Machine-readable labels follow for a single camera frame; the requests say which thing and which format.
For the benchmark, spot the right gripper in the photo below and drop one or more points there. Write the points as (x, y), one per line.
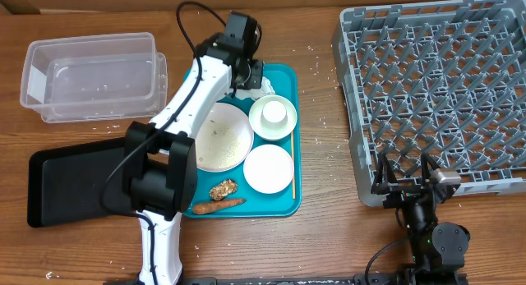
(401, 193)

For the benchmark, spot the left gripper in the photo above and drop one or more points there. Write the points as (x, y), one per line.
(256, 80)

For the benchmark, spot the white napkin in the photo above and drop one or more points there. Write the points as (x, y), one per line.
(263, 90)

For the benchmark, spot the white cup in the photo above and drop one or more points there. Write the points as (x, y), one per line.
(274, 113)

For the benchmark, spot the pale green bowl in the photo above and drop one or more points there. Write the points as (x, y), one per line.
(272, 133)

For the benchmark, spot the wooden chopstick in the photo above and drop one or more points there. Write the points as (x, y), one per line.
(293, 162)

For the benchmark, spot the small white bowl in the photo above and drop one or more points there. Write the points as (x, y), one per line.
(268, 169)

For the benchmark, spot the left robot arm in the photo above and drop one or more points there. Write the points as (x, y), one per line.
(159, 172)

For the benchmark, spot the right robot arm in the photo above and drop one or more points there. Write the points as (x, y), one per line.
(438, 249)

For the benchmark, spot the grey dishwasher rack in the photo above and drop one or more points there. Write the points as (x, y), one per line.
(445, 78)

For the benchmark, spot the large white plate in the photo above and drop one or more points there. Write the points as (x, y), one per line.
(224, 140)

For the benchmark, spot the teal serving tray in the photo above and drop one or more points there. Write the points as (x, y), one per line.
(281, 204)

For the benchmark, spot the clear plastic bin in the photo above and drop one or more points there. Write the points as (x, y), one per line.
(97, 77)

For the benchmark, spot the brown food scrap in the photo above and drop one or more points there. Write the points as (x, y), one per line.
(222, 190)

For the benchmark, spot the carrot piece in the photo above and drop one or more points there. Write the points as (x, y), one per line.
(213, 206)

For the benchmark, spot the black tray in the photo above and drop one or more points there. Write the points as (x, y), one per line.
(64, 183)

